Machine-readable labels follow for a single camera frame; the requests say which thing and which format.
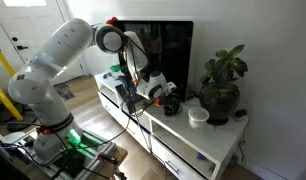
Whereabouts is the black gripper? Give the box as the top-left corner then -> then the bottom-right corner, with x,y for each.
160,92 -> 181,107

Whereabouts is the black glasses pouch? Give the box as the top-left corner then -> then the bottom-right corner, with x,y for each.
162,102 -> 183,117

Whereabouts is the clear plastic lidded container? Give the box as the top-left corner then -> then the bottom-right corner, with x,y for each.
187,106 -> 210,130

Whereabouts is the white TV stand cabinet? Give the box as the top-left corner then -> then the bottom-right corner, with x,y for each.
93,71 -> 250,180

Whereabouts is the black flat screen TV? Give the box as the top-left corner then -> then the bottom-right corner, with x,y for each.
114,20 -> 194,102

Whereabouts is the green potted plant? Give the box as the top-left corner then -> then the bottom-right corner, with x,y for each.
198,44 -> 249,127

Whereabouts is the green plastic basket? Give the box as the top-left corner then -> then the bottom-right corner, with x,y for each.
109,63 -> 122,73

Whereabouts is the black power adapter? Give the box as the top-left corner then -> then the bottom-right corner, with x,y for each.
234,108 -> 249,118

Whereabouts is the dark door mat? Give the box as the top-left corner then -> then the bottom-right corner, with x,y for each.
52,82 -> 76,102

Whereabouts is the yellow metal stand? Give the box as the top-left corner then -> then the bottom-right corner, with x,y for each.
0,44 -> 25,123

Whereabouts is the white door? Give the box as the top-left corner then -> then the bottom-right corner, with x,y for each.
0,0 -> 86,86

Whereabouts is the black bulky case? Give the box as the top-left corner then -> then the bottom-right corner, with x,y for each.
0,138 -> 29,180

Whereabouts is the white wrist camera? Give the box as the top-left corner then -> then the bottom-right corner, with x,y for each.
165,81 -> 178,95

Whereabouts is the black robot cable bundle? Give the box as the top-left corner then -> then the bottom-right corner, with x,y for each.
76,19 -> 169,171

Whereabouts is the black adapter cable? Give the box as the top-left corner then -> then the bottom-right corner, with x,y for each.
237,114 -> 251,164

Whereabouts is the red handled tool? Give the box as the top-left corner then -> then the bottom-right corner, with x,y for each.
97,152 -> 121,166

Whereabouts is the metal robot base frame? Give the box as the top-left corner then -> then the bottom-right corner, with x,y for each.
12,128 -> 129,180

